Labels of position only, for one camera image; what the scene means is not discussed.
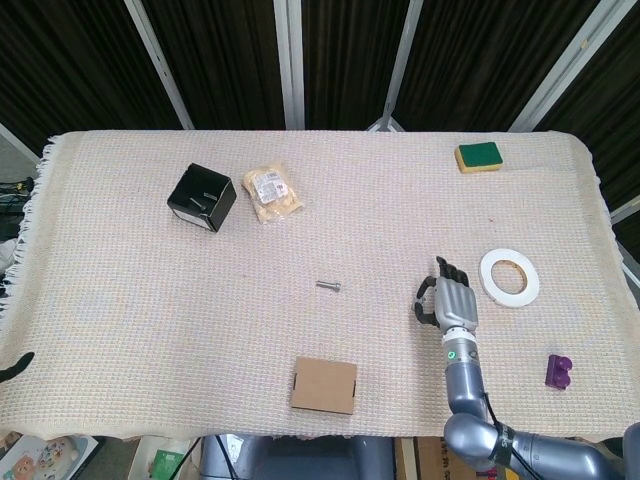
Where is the yellow and green sponge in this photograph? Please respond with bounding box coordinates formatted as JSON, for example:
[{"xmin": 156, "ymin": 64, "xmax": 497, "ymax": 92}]
[{"xmin": 453, "ymin": 141, "xmax": 504, "ymax": 175}]

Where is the green packet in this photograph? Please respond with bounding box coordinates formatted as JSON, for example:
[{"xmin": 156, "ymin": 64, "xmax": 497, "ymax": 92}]
[{"xmin": 149, "ymin": 447, "xmax": 189, "ymax": 474}]

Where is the grey robot torso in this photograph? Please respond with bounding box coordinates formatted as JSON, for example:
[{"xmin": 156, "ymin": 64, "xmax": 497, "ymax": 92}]
[{"xmin": 199, "ymin": 433, "xmax": 396, "ymax": 480}]

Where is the dark pleated curtain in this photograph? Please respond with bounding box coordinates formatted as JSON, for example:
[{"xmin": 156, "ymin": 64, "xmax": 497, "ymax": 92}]
[{"xmin": 0, "ymin": 0, "xmax": 640, "ymax": 241}]

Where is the beige woven tablecloth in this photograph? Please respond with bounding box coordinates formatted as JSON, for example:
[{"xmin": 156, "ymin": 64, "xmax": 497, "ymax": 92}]
[{"xmin": 0, "ymin": 129, "xmax": 640, "ymax": 441}]

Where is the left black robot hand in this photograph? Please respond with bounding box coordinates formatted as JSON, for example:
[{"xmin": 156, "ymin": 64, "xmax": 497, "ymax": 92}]
[{"xmin": 0, "ymin": 351, "xmax": 36, "ymax": 384}]

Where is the colourful printed box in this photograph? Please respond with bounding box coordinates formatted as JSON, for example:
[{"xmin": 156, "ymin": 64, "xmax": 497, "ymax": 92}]
[{"xmin": 0, "ymin": 432, "xmax": 99, "ymax": 480}]

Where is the white tape roll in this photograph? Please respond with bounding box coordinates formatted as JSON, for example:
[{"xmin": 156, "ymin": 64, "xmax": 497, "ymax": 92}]
[{"xmin": 479, "ymin": 248, "xmax": 541, "ymax": 308}]

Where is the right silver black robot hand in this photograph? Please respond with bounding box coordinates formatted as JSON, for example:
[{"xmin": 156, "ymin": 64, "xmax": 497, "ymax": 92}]
[{"xmin": 410, "ymin": 255, "xmax": 480, "ymax": 334}]

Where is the purple plastic block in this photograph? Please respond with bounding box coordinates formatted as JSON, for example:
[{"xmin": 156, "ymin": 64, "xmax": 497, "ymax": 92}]
[{"xmin": 543, "ymin": 353, "xmax": 575, "ymax": 392}]

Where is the brown closed cardboard box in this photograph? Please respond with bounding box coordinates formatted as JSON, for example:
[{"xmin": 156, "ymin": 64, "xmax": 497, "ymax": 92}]
[{"xmin": 288, "ymin": 355, "xmax": 359, "ymax": 416}]

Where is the black velcro strap with lettering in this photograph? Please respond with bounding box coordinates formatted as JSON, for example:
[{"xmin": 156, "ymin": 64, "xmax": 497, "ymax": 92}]
[{"xmin": 489, "ymin": 423, "xmax": 516, "ymax": 466}]

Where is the white frame post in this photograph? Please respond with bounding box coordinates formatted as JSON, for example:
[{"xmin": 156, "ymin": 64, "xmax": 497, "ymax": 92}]
[
  {"xmin": 609, "ymin": 197, "xmax": 640, "ymax": 236},
  {"xmin": 273, "ymin": 0, "xmax": 306, "ymax": 130},
  {"xmin": 509, "ymin": 0, "xmax": 619, "ymax": 132},
  {"xmin": 367, "ymin": 0, "xmax": 426, "ymax": 132},
  {"xmin": 123, "ymin": 0, "xmax": 195, "ymax": 130},
  {"xmin": 0, "ymin": 122, "xmax": 41, "ymax": 166}
]

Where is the clear bag of beige pieces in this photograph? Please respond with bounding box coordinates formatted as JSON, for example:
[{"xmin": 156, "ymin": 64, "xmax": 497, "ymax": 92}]
[{"xmin": 242, "ymin": 159, "xmax": 306, "ymax": 226}]

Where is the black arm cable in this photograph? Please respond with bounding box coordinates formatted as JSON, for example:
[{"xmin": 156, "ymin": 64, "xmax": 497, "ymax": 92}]
[{"xmin": 482, "ymin": 392, "xmax": 531, "ymax": 480}]

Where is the black open cardboard box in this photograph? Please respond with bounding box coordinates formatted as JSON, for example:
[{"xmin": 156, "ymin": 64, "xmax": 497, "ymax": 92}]
[{"xmin": 166, "ymin": 162, "xmax": 238, "ymax": 235}]

